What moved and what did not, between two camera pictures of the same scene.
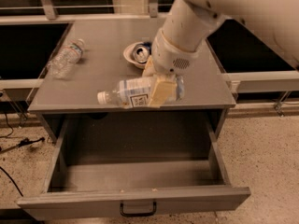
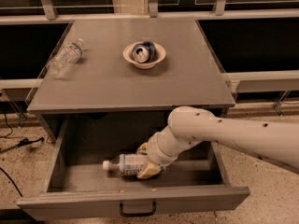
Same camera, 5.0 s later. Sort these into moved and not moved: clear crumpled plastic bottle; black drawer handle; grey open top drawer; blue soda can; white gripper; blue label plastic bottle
Moved: blue label plastic bottle; white gripper
Not moved: black drawer handle; blue soda can; clear crumpled plastic bottle; grey open top drawer
